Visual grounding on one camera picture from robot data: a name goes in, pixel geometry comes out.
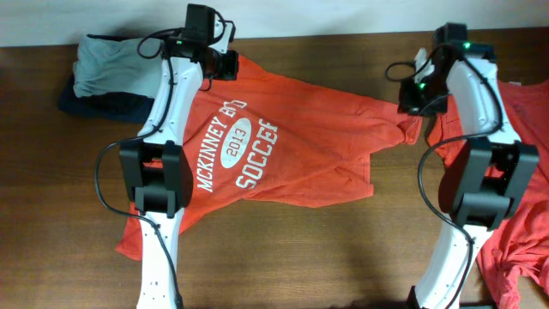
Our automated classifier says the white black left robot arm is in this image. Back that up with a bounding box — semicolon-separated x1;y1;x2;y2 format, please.
119;4;238;309

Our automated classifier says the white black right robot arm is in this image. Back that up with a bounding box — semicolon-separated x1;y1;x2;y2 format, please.
397;22;540;309

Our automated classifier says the dark navy folded garment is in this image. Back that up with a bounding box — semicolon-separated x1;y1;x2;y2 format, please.
57;34;155;124

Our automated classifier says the light grey folded garment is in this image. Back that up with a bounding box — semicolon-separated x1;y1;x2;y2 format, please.
73;35;162;99

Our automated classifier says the plain orange t-shirt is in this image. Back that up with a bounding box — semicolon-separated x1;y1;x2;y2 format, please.
426;79;549;309

